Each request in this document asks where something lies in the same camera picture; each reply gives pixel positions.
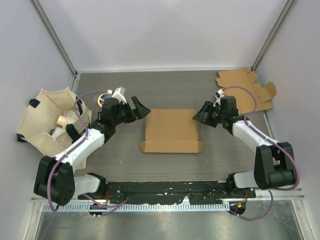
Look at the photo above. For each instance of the left aluminium frame post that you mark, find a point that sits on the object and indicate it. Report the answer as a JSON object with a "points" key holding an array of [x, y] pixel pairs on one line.
{"points": [[53, 35]]}

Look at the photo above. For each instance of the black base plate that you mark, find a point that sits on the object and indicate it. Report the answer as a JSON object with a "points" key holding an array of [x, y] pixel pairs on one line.
{"points": [[170, 192]]}

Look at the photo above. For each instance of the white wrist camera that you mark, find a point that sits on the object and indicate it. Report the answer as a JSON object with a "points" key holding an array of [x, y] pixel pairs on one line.
{"points": [[218, 95], [118, 93]]}

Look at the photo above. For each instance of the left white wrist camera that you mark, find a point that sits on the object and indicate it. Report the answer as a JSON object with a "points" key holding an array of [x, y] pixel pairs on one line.
{"points": [[118, 93]]}

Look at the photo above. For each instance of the large brown cardboard box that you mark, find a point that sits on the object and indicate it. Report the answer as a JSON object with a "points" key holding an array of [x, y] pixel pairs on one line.
{"points": [[171, 131]]}

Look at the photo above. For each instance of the right aluminium frame post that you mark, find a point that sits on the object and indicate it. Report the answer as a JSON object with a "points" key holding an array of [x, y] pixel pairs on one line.
{"points": [[280, 20]]}

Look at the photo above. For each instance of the cardboard tube in bag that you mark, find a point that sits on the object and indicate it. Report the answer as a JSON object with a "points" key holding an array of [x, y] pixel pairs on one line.
{"points": [[61, 121]]}

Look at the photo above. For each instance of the yellow masking tape roll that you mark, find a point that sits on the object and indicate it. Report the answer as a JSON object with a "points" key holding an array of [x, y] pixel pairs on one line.
{"points": [[101, 99]]}

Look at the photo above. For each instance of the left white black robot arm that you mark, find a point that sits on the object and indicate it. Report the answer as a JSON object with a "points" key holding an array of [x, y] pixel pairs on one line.
{"points": [[56, 180]]}

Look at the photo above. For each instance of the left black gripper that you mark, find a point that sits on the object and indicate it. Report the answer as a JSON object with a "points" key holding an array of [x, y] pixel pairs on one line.
{"points": [[140, 111]]}

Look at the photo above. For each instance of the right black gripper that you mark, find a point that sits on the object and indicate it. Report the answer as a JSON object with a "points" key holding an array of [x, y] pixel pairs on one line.
{"points": [[207, 107]]}

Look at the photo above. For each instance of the aluminium frame post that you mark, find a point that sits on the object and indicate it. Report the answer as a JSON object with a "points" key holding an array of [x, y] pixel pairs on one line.
{"points": [[53, 35], [280, 20]]}

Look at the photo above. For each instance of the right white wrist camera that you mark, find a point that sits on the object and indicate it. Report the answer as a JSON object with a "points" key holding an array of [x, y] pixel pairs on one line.
{"points": [[218, 95]]}

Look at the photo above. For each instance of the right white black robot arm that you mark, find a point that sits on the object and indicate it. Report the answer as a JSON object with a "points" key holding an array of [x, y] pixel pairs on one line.
{"points": [[274, 164]]}

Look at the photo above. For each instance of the beige canvas tote bag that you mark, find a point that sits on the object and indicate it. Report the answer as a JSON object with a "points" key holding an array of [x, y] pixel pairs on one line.
{"points": [[38, 124]]}

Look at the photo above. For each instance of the white slotted cable duct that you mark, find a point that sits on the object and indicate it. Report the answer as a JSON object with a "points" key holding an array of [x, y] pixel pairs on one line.
{"points": [[185, 206]]}

